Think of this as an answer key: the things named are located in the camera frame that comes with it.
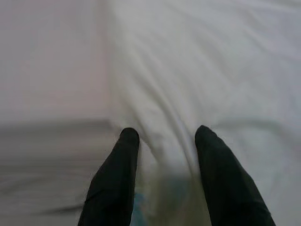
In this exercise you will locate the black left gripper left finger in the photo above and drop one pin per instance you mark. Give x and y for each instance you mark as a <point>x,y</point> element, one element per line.
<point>110,183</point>

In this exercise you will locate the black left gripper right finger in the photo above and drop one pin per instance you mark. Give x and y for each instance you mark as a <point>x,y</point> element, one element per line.
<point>228,183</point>

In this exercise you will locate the white bed mattress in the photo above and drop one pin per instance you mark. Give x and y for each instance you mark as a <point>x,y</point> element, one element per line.
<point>200,70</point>

